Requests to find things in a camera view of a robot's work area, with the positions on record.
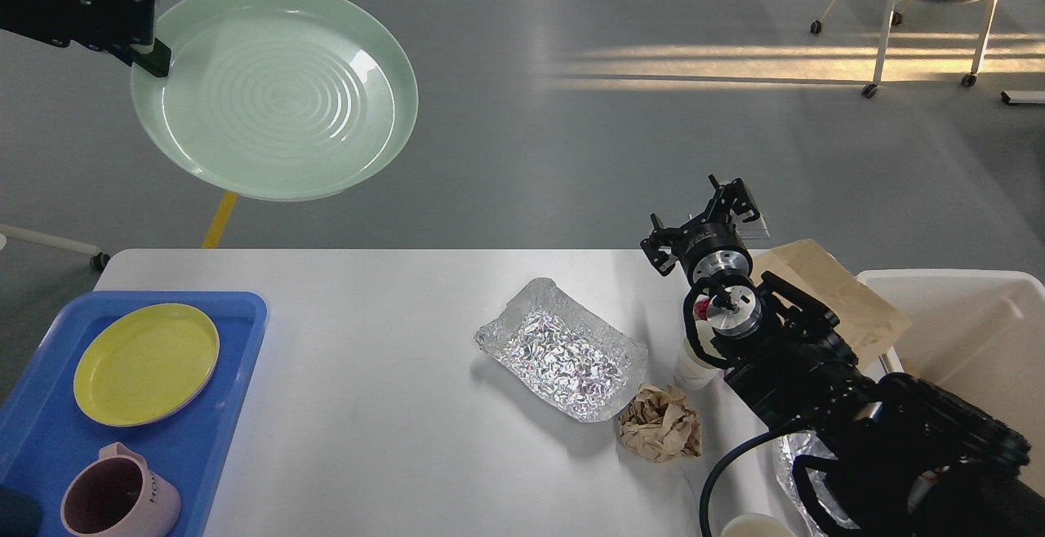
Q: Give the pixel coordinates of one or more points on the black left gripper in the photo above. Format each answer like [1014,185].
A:
[122,28]

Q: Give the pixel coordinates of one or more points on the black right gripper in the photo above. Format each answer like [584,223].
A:
[712,248]

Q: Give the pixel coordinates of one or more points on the light green plate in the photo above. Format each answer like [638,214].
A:
[279,100]

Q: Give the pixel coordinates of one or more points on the brown paper bag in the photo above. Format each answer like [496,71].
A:
[869,324]

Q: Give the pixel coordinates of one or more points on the pink mug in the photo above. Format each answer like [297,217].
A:
[119,495]

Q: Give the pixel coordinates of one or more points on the teal mug yellow inside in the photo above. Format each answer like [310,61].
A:
[20,515]

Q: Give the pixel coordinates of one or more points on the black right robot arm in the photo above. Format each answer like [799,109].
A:
[907,457]

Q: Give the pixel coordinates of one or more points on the white paper cup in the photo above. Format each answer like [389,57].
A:
[690,372]

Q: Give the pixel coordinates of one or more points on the aluminium foil tray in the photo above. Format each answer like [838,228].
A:
[564,353]

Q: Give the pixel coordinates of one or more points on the crumpled brown paper ball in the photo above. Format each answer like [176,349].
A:
[660,425]

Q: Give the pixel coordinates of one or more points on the white leg with caster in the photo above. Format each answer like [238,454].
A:
[98,258]

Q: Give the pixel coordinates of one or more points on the white plastic bin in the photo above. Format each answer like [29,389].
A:
[978,334]

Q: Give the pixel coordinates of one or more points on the yellow plate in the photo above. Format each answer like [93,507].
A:
[146,365]

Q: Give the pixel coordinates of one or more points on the white cup bottom edge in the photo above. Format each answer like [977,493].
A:
[756,525]

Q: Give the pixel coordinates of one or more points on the white bar on floor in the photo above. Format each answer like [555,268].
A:
[1021,97]

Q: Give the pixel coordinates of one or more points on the blue plastic tray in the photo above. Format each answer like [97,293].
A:
[46,440]

